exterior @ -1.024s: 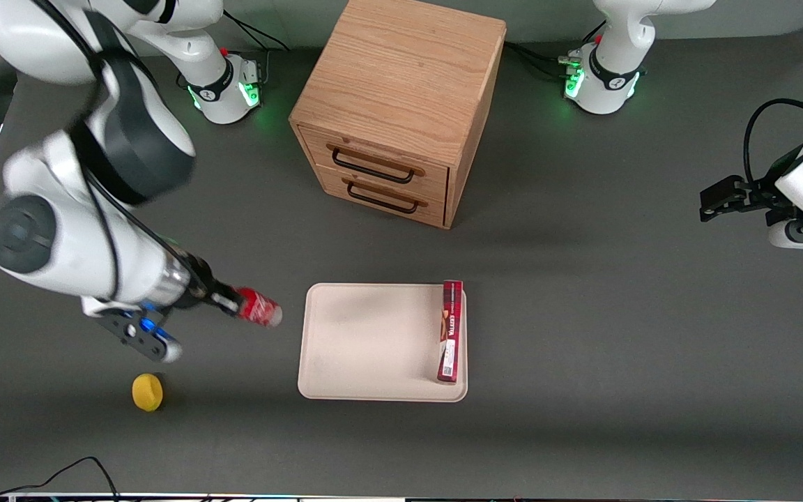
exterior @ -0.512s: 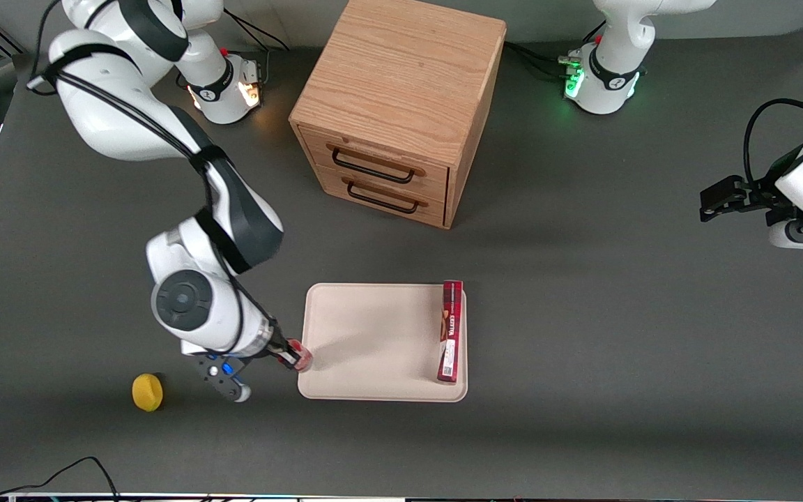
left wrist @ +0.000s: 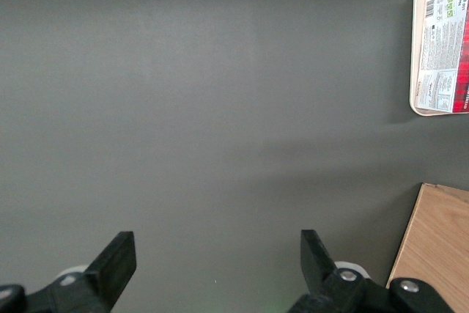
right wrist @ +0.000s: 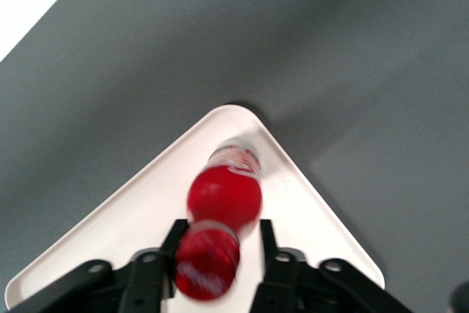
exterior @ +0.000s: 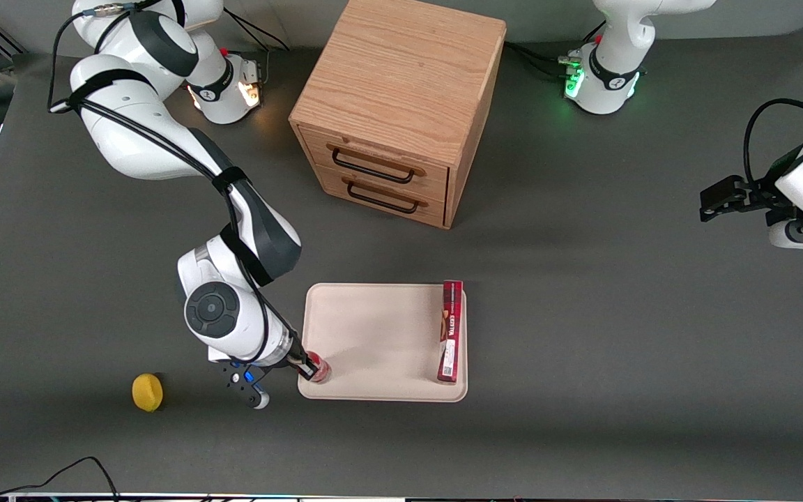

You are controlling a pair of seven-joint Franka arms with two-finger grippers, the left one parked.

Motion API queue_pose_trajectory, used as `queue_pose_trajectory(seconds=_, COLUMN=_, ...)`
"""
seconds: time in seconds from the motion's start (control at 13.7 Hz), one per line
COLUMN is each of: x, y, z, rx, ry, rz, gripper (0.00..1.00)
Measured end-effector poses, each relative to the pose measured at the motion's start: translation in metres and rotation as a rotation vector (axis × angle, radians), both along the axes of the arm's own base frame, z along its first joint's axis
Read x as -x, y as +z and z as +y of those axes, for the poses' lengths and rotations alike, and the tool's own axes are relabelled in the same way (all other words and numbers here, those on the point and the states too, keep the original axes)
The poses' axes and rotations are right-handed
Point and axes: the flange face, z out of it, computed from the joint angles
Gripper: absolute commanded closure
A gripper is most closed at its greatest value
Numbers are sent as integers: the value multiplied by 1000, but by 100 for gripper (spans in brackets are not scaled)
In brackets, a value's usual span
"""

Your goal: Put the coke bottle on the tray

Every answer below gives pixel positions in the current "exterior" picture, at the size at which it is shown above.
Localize red coke bottle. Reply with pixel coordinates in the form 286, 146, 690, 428
305, 352, 333, 385

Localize long black drawer handle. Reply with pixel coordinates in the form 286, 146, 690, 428
326, 142, 426, 185

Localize black left base cables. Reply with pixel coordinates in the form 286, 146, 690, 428
504, 21, 608, 82

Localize black right base cables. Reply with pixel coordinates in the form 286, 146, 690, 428
224, 8, 292, 88

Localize short black drawer handle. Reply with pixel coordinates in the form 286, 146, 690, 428
342, 178, 429, 215

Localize beige plastic tray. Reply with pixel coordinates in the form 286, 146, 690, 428
297, 282, 469, 403

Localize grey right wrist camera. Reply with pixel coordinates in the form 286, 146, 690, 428
208, 358, 271, 411

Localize wooden two-drawer cabinet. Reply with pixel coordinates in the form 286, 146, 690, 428
289, 0, 507, 230

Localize yellow lemon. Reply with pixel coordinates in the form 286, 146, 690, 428
132, 373, 164, 412

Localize black left arm wrist cable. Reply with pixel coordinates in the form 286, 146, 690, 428
743, 98, 803, 186

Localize thin black table cable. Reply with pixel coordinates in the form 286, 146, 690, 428
0, 456, 121, 502

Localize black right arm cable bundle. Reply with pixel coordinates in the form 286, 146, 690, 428
47, 0, 271, 365

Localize black base cables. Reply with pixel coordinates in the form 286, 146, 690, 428
224, 8, 292, 88
504, 21, 608, 82

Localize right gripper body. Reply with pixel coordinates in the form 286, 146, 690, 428
262, 333, 309, 372

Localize red snack box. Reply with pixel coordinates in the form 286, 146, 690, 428
436, 280, 464, 384

